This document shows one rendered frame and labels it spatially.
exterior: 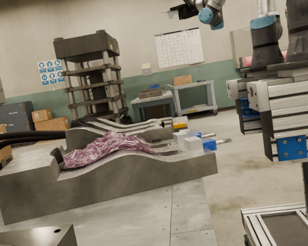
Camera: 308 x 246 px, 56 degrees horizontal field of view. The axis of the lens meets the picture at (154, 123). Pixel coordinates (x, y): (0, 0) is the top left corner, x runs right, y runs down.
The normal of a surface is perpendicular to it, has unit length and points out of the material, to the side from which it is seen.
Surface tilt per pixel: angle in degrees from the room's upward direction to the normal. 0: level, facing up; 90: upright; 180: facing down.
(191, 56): 90
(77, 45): 90
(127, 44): 90
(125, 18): 90
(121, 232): 0
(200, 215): 0
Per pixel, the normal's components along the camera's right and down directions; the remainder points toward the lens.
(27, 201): 0.22, 0.10
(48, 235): -0.17, -0.98
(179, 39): -0.04, 0.15
